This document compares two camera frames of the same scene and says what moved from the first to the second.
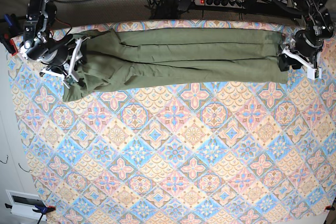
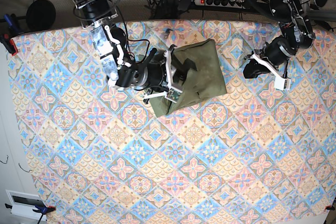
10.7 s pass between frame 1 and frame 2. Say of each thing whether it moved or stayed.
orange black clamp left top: stayed
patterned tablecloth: stayed
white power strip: stayed
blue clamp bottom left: stayed
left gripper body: moved
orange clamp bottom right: stayed
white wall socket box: stayed
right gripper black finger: moved
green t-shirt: moved
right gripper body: moved
